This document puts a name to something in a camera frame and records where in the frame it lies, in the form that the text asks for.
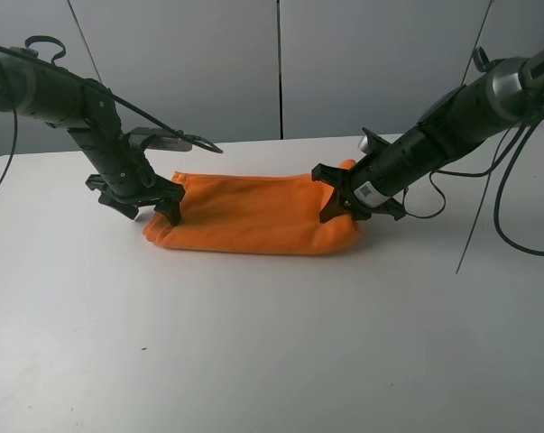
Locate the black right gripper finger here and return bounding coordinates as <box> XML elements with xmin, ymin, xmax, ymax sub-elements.
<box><xmin>319</xmin><ymin>193</ymin><xmax>350</xmax><ymax>224</ymax></box>
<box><xmin>311</xmin><ymin>163</ymin><xmax>349</xmax><ymax>189</ymax></box>

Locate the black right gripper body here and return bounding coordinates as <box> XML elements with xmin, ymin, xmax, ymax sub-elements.
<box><xmin>337</xmin><ymin>168</ymin><xmax>407</xmax><ymax>221</ymax></box>

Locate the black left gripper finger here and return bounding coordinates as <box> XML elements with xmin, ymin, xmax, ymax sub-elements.
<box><xmin>154</xmin><ymin>198</ymin><xmax>181</xmax><ymax>226</ymax></box>
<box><xmin>152</xmin><ymin>178</ymin><xmax>185</xmax><ymax>201</ymax></box>

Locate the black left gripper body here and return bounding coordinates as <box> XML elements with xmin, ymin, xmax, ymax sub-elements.
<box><xmin>66</xmin><ymin>125</ymin><xmax>158</xmax><ymax>222</ymax></box>

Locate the orange towel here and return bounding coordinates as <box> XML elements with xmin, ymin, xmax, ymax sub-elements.
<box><xmin>143</xmin><ymin>172</ymin><xmax>360</xmax><ymax>255</ymax></box>

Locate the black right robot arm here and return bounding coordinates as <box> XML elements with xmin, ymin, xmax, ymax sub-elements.
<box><xmin>311</xmin><ymin>48</ymin><xmax>544</xmax><ymax>223</ymax></box>

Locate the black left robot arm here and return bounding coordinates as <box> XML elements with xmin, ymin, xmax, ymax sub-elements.
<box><xmin>0</xmin><ymin>54</ymin><xmax>190</xmax><ymax>226</ymax></box>

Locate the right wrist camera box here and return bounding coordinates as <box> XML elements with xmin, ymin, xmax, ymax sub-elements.
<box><xmin>357</xmin><ymin>127</ymin><xmax>390</xmax><ymax>156</ymax></box>

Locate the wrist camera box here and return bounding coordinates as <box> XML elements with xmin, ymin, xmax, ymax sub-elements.
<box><xmin>127</xmin><ymin>127</ymin><xmax>192</xmax><ymax>152</ymax></box>
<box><xmin>357</xmin><ymin>127</ymin><xmax>390</xmax><ymax>156</ymax></box>

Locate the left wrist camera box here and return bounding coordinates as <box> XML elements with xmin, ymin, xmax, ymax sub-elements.
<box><xmin>127</xmin><ymin>127</ymin><xmax>192</xmax><ymax>152</ymax></box>

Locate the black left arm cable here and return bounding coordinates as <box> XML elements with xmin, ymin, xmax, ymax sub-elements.
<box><xmin>0</xmin><ymin>36</ymin><xmax>224</xmax><ymax>213</ymax></box>

